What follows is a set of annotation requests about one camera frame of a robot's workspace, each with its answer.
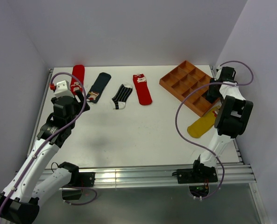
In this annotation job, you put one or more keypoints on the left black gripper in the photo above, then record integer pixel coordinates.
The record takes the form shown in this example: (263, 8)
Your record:
(79, 104)

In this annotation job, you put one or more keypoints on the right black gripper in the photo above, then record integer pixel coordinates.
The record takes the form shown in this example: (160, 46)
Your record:
(211, 92)

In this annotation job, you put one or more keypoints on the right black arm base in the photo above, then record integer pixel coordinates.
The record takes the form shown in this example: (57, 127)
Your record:
(202, 175)

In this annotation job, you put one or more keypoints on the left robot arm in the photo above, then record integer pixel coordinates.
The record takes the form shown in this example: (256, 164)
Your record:
(21, 199)

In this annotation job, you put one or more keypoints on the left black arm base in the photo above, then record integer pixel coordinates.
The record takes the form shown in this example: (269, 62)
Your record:
(85, 180)

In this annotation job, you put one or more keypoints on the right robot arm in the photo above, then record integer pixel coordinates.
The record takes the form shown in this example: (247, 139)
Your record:
(232, 117)

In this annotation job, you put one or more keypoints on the navy sock with bear pattern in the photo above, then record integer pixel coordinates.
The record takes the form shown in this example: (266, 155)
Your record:
(97, 88)

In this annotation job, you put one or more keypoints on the red sock with white figure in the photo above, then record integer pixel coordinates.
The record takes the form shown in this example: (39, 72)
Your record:
(79, 73)

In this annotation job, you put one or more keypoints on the orange compartment tray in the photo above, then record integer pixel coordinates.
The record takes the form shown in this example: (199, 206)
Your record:
(183, 80)

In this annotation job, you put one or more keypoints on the black white striped sock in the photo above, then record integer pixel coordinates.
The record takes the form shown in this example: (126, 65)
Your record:
(120, 99)

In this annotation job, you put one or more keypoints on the yellow sock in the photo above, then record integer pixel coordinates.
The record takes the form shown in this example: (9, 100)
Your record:
(204, 123)

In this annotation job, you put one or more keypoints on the red sock with santa pattern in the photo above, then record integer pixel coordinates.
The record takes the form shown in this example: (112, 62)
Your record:
(142, 90)

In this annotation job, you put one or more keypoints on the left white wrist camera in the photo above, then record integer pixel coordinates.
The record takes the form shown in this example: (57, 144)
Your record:
(61, 89)

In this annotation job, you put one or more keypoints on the aluminium front rail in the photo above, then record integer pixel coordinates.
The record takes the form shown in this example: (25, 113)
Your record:
(159, 176)

